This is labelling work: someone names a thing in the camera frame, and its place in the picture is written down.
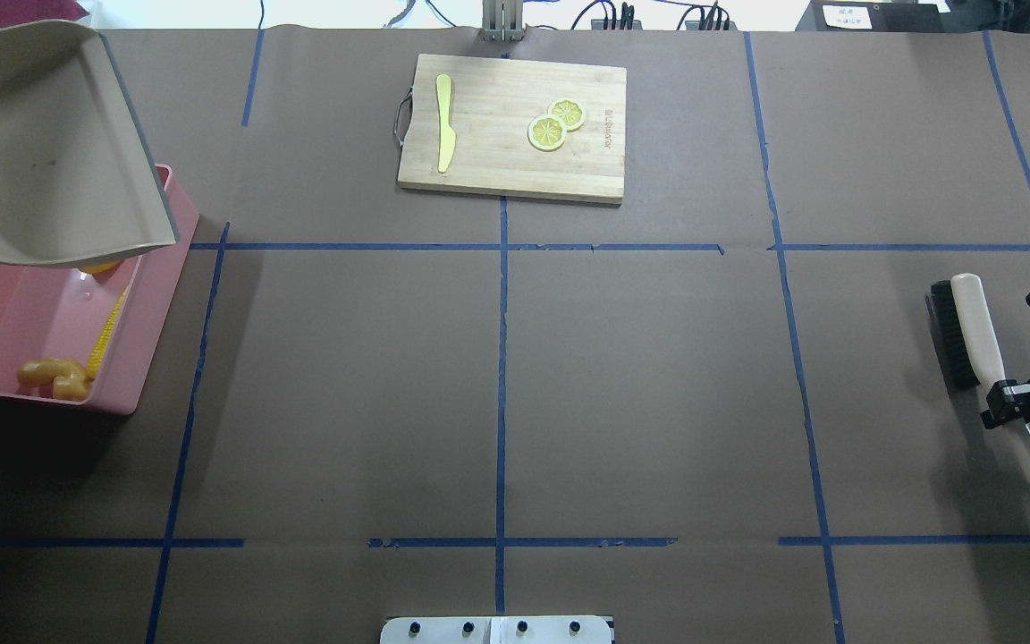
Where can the bamboo cutting board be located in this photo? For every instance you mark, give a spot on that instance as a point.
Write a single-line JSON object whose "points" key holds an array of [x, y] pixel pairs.
{"points": [[494, 100]]}

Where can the beige hand brush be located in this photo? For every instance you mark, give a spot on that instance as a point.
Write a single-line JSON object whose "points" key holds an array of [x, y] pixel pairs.
{"points": [[970, 353]]}

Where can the yellow toy potato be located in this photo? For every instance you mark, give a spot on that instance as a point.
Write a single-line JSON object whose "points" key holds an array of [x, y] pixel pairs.
{"points": [[99, 269]]}

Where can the lemon slice near centre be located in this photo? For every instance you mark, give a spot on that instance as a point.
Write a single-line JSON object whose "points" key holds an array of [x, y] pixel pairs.
{"points": [[547, 133]]}

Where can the lemon slice near edge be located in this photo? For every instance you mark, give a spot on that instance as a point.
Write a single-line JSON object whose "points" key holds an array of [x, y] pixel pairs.
{"points": [[570, 112]]}

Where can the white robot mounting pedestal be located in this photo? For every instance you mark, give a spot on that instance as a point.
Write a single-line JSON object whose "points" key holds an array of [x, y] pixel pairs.
{"points": [[555, 628]]}

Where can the pink plastic bin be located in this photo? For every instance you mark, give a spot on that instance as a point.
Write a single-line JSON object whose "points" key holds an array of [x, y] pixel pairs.
{"points": [[60, 313]]}

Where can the beige plastic dustpan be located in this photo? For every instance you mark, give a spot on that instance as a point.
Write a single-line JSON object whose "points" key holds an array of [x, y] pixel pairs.
{"points": [[78, 185]]}

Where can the aluminium frame post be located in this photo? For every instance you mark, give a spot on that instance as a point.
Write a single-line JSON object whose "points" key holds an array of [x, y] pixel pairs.
{"points": [[503, 20]]}

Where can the brown toy ginger root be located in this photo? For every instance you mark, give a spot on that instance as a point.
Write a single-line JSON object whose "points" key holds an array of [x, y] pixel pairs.
{"points": [[66, 379]]}

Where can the yellow toy corn cob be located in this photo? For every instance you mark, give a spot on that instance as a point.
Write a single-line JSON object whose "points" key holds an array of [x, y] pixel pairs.
{"points": [[101, 347]]}

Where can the yellow plastic knife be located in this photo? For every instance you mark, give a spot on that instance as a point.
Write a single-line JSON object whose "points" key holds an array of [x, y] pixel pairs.
{"points": [[448, 138]]}

